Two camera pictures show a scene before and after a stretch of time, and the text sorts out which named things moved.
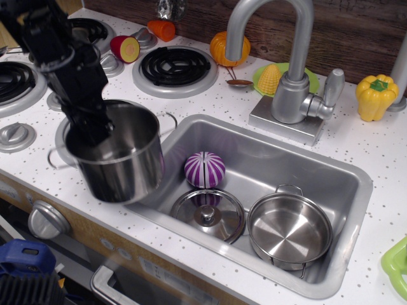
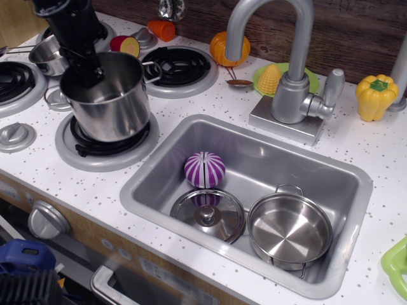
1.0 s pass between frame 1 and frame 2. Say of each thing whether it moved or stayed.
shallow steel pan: stayed
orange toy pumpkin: stayed
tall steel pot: moved
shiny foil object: stayed
